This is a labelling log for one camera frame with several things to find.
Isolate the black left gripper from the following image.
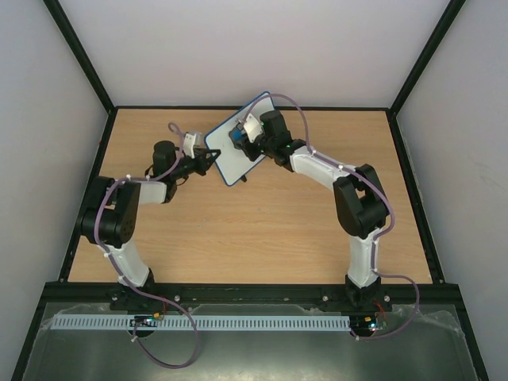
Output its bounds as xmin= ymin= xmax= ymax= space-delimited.
xmin=171 ymin=148 xmax=221 ymax=181

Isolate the blue whiteboard eraser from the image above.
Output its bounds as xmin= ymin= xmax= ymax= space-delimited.
xmin=229 ymin=128 xmax=244 ymax=150

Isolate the blue framed whiteboard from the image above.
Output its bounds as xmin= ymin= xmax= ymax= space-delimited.
xmin=204 ymin=91 xmax=275 ymax=187

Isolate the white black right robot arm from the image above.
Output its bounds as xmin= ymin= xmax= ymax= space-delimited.
xmin=229 ymin=110 xmax=391 ymax=311

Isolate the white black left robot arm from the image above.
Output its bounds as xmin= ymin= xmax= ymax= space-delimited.
xmin=76 ymin=140 xmax=221 ymax=288

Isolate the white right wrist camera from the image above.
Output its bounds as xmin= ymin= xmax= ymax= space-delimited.
xmin=243 ymin=114 xmax=264 ymax=143

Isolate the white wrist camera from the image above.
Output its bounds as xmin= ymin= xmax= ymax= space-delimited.
xmin=183 ymin=132 xmax=202 ymax=159
xmin=243 ymin=114 xmax=264 ymax=143

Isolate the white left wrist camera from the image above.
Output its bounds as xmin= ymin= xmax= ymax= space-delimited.
xmin=183 ymin=132 xmax=202 ymax=159

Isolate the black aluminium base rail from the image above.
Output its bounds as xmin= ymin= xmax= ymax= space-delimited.
xmin=109 ymin=282 xmax=461 ymax=314

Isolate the grey slotted cable duct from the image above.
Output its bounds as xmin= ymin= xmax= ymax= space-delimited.
xmin=49 ymin=314 xmax=350 ymax=332

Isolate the black cage frame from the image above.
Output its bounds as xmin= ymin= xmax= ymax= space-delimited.
xmin=12 ymin=1 xmax=488 ymax=380

